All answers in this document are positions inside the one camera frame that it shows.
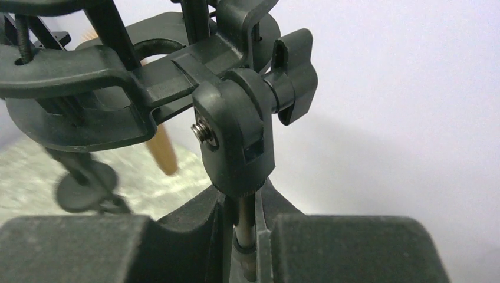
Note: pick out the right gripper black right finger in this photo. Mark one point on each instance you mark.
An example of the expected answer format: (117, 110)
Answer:
(295, 247)

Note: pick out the black shock-mount stand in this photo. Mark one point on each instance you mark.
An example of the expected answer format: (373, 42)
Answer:
(78, 80)

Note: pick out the black tripod microphone stand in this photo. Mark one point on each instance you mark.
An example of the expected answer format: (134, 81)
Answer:
(88, 185)

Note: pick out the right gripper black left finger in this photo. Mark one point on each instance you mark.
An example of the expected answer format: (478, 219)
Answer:
(183, 246)

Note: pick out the gold microphone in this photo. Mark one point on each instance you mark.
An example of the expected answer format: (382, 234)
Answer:
(162, 151)

